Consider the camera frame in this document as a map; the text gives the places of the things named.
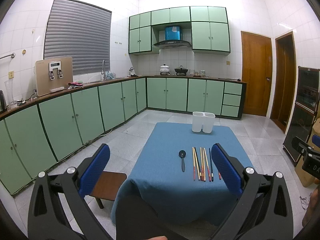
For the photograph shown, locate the black chopstick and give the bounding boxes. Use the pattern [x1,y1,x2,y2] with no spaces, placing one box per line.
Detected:
[209,148,214,182]

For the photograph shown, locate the light wooden chopstick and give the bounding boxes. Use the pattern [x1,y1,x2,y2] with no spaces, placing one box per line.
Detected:
[203,148,212,182]

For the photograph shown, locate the red patterned chopstick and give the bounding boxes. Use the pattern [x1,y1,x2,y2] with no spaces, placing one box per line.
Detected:
[203,155,206,181]

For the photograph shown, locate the red-tipped wooden chopstick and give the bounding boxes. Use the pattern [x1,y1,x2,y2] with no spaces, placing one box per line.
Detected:
[192,147,196,181]

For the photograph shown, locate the black spoon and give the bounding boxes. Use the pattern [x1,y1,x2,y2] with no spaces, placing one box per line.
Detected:
[178,150,186,172]

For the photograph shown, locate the plain wooden chopstick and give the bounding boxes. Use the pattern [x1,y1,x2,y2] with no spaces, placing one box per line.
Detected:
[193,147,201,180]

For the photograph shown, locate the person's right hand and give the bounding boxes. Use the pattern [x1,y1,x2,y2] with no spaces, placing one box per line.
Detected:
[302,187,319,227]

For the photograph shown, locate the cardboard box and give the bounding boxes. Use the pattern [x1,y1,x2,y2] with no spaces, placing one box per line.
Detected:
[295,118,319,187]

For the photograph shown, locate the brown wooden stool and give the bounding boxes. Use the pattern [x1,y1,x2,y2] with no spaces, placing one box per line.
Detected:
[90,171,127,209]

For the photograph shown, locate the blue table cloth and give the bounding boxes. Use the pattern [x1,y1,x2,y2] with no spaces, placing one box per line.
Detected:
[111,122,252,226]

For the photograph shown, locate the white twin utensil holder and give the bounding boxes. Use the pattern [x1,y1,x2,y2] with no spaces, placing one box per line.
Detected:
[191,112,215,133]

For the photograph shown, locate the black glass cabinet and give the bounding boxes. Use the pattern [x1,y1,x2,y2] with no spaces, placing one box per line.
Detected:
[283,66,319,165]

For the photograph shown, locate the green lower cabinets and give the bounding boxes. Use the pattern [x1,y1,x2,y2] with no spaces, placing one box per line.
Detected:
[1,77,246,194]

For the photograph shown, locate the green cabinets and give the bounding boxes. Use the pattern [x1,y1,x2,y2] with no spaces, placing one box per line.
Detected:
[1,77,246,194]
[129,6,231,55]

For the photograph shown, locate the open wooden doorway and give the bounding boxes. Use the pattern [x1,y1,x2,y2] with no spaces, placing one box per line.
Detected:
[270,31,296,132]

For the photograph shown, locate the red cloth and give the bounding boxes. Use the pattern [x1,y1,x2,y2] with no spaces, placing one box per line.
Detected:
[68,82,83,88]

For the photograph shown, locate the chrome faucet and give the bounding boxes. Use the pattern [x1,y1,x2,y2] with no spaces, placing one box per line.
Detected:
[101,60,106,80]

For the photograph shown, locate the clear glass jug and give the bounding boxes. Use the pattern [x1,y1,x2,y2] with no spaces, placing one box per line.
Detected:
[4,78,22,110]

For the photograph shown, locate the black wok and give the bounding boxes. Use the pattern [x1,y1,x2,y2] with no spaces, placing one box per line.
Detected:
[175,65,188,76]

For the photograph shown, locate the white pot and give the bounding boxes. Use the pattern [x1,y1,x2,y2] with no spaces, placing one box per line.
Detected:
[160,64,170,75]

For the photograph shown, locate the closed wooden door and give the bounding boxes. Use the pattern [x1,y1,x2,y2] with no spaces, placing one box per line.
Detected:
[241,31,272,116]

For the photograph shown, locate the green upper cabinets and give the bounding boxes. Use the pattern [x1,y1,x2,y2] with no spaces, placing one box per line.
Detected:
[129,6,231,55]

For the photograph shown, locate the black range hood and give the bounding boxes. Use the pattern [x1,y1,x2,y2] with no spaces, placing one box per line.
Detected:
[154,40,191,49]

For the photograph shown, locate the grey window blind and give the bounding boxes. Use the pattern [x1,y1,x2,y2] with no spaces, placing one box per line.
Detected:
[43,0,112,75]

